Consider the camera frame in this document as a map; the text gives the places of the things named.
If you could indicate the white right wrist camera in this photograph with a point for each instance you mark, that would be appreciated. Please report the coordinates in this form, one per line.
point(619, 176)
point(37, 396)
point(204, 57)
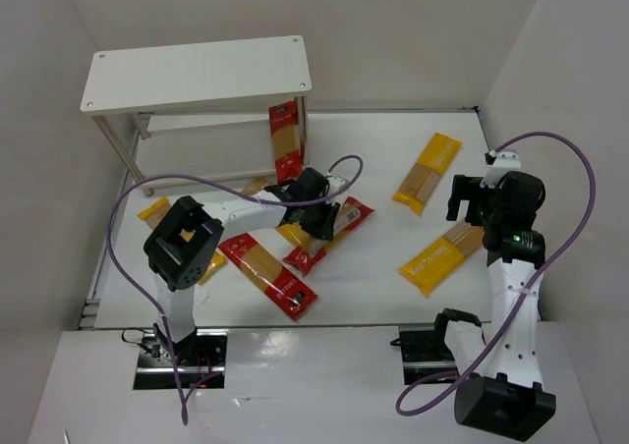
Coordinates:
point(499, 163)

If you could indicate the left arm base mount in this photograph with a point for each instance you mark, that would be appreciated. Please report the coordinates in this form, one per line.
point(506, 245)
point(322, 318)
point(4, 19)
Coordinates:
point(204, 364)

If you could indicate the red pasta bag label side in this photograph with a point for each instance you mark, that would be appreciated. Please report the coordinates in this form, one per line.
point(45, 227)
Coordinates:
point(310, 252)

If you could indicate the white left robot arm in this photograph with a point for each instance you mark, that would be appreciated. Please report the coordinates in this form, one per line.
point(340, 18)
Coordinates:
point(182, 245)

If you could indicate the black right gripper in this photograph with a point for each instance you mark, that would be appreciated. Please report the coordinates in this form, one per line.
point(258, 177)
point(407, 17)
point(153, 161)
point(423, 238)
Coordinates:
point(462, 197)

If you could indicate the yellow pasta bag far left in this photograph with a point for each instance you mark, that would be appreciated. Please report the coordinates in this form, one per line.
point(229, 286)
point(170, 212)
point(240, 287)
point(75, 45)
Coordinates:
point(152, 215)

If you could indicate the yellow Pastatime pasta bag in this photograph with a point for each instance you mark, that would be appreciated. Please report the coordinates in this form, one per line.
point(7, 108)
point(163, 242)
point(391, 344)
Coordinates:
point(435, 263)

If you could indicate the yellow pasta bag upper right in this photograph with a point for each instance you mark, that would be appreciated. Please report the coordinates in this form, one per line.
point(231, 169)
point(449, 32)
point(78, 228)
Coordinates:
point(424, 176)

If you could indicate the white two-tier shelf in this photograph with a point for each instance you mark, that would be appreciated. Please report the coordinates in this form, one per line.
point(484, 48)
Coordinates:
point(247, 75)

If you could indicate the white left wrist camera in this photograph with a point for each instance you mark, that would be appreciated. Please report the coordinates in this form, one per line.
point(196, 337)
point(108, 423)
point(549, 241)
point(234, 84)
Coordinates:
point(336, 185)

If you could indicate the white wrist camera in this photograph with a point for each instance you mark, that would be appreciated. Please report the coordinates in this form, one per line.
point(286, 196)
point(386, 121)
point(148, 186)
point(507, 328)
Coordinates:
point(499, 163)
point(336, 185)

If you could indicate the red pasta bag on shelf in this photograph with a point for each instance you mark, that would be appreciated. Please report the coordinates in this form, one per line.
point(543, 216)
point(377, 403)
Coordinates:
point(283, 122)

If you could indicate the red pasta bag front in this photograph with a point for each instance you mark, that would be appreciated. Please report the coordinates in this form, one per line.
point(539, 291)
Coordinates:
point(268, 274)

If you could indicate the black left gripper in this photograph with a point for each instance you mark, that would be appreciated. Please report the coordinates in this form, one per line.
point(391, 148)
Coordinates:
point(320, 216)

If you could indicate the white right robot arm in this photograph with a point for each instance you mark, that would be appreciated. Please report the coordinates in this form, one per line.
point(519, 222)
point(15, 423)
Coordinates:
point(502, 386)

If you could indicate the yellow pasta bag centre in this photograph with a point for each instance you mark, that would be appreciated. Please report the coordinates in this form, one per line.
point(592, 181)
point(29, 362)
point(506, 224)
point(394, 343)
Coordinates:
point(293, 233)

